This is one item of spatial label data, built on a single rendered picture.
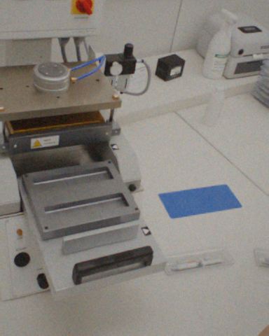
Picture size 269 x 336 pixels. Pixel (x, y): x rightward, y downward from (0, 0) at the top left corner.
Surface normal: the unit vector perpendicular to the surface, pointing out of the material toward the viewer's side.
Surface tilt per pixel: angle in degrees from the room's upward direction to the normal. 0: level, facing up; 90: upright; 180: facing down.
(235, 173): 0
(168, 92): 0
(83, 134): 90
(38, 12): 90
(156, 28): 90
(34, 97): 0
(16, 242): 65
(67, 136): 90
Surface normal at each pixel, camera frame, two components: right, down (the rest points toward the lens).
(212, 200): 0.15, -0.77
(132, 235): 0.40, 0.62
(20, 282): 0.43, 0.25
